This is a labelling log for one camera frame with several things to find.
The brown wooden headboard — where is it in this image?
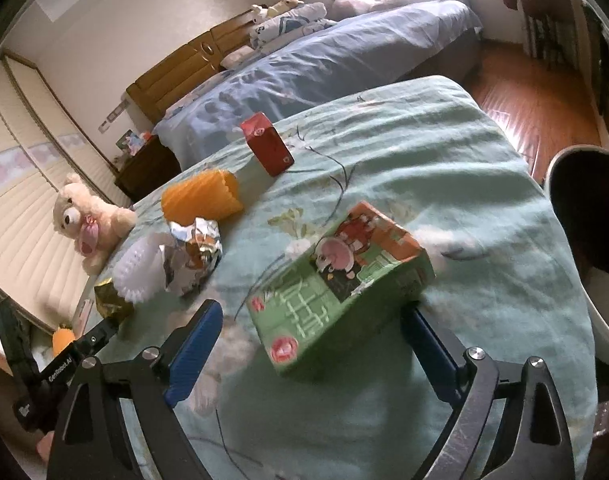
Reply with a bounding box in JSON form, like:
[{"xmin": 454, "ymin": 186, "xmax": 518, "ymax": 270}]
[{"xmin": 126, "ymin": 15, "xmax": 265, "ymax": 126}]

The large orange foam net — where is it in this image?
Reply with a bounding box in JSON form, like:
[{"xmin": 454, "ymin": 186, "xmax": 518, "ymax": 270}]
[{"xmin": 161, "ymin": 170, "xmax": 245, "ymax": 226}]

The green cartoon box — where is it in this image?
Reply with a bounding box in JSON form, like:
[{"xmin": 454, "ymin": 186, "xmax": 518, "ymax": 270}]
[{"xmin": 247, "ymin": 201, "xmax": 435, "ymax": 378}]

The green floral tablecloth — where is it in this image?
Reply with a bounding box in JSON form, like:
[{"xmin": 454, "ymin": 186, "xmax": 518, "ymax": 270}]
[{"xmin": 79, "ymin": 76, "xmax": 598, "ymax": 480}]

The white trash bin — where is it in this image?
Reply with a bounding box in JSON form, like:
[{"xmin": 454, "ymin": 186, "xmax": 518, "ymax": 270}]
[{"xmin": 543, "ymin": 146, "xmax": 609, "ymax": 368}]

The foil wrapper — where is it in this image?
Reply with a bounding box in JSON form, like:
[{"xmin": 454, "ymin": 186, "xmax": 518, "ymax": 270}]
[{"xmin": 159, "ymin": 216, "xmax": 224, "ymax": 297}]

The yellow gold wrapper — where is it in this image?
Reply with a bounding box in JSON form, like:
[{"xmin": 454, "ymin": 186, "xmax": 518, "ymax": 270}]
[{"xmin": 94, "ymin": 280, "xmax": 135, "ymax": 321}]

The dark wooden nightstand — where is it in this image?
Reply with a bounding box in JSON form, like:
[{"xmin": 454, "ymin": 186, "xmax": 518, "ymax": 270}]
[{"xmin": 115, "ymin": 135, "xmax": 182, "ymax": 201}]

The white plush toy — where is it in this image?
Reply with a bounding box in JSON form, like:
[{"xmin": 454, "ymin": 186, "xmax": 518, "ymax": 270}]
[{"xmin": 251, "ymin": 0, "xmax": 305, "ymax": 20}]

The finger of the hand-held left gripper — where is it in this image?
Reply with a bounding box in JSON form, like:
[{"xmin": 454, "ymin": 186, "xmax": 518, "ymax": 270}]
[{"xmin": 67, "ymin": 317, "xmax": 120, "ymax": 361}]

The small colourful picture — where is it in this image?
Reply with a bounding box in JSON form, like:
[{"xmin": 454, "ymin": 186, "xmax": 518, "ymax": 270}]
[{"xmin": 117, "ymin": 130, "xmax": 152, "ymax": 153}]

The cream teddy bear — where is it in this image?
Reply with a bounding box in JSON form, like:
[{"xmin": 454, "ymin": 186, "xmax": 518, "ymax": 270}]
[{"xmin": 53, "ymin": 174, "xmax": 138, "ymax": 276}]

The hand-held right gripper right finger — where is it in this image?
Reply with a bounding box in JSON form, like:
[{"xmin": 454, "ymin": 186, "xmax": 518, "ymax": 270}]
[{"xmin": 399, "ymin": 305, "xmax": 571, "ymax": 480}]

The white pillow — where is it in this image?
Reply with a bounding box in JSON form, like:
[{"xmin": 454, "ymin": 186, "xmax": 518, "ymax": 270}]
[{"xmin": 219, "ymin": 45, "xmax": 258, "ymax": 70}]

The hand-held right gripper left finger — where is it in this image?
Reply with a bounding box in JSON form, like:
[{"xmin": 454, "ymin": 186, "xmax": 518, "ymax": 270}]
[{"xmin": 52, "ymin": 299, "xmax": 225, "ymax": 480}]

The white sliding closet door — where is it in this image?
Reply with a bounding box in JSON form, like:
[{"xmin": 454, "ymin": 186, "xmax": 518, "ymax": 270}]
[{"xmin": 0, "ymin": 50, "xmax": 135, "ymax": 341}]

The bed with blue sheet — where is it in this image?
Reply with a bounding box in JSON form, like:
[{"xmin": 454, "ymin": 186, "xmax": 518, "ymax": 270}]
[{"xmin": 154, "ymin": 0, "xmax": 485, "ymax": 168}]

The red drink carton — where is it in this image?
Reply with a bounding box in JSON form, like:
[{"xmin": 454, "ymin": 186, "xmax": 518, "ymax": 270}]
[{"xmin": 240, "ymin": 112, "xmax": 295, "ymax": 177}]

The folded blue white quilt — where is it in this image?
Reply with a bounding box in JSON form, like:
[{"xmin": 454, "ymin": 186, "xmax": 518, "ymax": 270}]
[{"xmin": 249, "ymin": 1, "xmax": 338, "ymax": 46}]

